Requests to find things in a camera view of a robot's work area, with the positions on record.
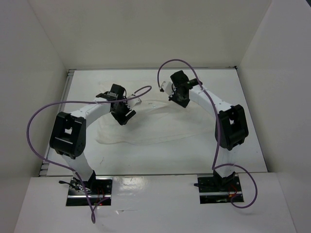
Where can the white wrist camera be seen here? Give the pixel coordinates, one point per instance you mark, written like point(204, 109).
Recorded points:
point(133, 101)
point(167, 87)

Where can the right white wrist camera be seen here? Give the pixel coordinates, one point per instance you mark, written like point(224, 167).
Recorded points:
point(167, 87)

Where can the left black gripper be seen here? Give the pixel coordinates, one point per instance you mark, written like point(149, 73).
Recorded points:
point(120, 118)

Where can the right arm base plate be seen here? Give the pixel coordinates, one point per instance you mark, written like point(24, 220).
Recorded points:
point(210, 193)

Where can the aluminium table edge rail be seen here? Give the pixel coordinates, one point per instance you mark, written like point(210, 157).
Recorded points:
point(59, 142)

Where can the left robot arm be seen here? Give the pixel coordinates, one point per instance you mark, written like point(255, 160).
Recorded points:
point(83, 118)

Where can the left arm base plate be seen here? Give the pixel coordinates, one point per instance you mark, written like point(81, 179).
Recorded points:
point(100, 194)

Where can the white tank top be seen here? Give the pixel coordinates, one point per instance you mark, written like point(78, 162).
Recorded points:
point(156, 120)

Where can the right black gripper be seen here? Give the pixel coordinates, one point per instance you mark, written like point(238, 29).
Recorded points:
point(184, 104)

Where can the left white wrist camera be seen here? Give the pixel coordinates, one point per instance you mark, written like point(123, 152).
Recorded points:
point(133, 101)

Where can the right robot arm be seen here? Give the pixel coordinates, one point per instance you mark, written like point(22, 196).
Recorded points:
point(231, 127)

